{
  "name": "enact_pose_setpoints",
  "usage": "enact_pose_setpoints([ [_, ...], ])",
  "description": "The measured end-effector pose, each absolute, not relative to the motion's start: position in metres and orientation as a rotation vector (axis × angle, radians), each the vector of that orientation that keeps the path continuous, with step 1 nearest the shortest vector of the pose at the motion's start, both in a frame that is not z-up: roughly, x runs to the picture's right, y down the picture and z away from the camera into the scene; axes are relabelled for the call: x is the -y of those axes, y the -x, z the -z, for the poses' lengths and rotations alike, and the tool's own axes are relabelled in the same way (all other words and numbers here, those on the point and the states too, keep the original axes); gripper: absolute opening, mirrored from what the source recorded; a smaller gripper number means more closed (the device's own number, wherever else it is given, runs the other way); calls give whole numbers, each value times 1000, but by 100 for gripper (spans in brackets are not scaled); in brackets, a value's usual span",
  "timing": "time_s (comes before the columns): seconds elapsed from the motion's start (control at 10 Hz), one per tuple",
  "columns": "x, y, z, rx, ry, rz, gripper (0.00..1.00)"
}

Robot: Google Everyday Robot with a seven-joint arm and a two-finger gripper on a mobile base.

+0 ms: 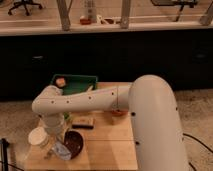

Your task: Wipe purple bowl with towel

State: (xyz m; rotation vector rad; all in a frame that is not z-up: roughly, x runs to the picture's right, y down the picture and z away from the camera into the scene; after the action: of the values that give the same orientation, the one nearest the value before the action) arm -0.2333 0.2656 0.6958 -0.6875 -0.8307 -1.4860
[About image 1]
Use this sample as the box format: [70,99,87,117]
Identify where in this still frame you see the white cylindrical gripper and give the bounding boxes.
[42,114,65,135]

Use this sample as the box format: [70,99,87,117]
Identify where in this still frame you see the dark purple bowl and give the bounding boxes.
[64,131,84,158]

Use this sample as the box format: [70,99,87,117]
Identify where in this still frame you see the light blue towel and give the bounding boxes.
[52,141,71,160]

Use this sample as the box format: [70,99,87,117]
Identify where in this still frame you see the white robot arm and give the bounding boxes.
[32,75,189,171]

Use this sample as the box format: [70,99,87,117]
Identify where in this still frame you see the orange small bowl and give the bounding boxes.
[111,110,128,117]

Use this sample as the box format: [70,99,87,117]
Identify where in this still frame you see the red bowl on shelf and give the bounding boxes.
[80,18,91,25]

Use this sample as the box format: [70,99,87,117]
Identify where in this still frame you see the green vegetable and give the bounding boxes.
[64,113,70,121]

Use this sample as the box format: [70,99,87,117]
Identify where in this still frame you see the white round lidded container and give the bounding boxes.
[28,127,48,147]

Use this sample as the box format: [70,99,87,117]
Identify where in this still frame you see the black and wood block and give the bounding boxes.
[72,117,94,129]

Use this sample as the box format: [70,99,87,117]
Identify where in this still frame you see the small metal utensil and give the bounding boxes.
[44,149,53,159]

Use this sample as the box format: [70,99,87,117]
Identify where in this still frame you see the orange food item in tray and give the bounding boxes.
[56,78,66,87]

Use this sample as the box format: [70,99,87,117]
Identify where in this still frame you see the green plastic tray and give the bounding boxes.
[50,74,98,95]

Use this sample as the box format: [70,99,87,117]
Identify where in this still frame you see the black stand at left edge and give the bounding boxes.
[0,138,9,171]

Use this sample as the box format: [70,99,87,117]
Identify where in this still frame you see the black office chair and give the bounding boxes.
[8,0,43,16]

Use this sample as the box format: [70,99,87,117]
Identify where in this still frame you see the clear bottle on shelf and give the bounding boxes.
[85,0,97,23]

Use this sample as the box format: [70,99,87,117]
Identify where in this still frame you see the black floor cable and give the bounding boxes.
[182,132,213,171]

